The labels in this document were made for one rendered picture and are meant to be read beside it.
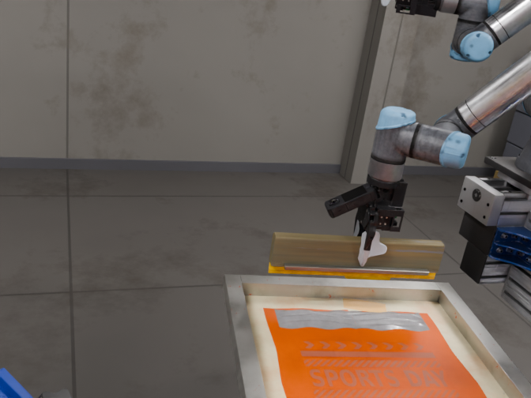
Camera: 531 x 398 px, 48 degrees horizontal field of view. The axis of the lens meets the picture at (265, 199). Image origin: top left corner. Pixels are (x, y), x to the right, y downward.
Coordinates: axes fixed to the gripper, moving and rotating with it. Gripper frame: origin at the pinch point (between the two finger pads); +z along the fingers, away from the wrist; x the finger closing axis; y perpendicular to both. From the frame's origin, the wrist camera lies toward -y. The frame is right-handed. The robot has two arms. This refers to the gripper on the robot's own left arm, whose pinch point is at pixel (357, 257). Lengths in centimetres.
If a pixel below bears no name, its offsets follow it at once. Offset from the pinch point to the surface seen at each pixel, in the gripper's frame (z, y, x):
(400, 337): 13.6, 9.2, -12.0
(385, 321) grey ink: 13.0, 7.3, -6.8
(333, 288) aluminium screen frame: 10.8, -2.9, 3.3
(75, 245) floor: 108, -88, 200
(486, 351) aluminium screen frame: 10.9, 25.3, -20.4
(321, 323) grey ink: 13.0, -8.3, -8.1
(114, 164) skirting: 104, -76, 324
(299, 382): 13.6, -17.3, -27.1
